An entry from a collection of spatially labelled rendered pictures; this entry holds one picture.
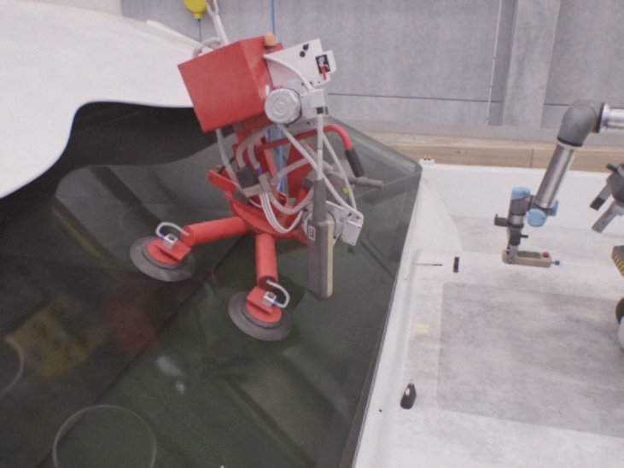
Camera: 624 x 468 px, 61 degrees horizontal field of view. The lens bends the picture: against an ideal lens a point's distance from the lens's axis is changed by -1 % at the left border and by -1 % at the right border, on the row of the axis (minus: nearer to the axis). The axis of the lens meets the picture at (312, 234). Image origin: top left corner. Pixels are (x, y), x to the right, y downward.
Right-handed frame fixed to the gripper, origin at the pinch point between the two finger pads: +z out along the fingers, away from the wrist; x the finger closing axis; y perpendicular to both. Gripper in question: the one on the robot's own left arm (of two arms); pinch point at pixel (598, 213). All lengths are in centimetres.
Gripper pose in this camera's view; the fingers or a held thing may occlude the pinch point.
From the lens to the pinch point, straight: 170.8
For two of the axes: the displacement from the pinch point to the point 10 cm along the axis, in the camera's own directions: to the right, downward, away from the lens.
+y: -8.7, -4.8, 1.0
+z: -3.3, 7.3, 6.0
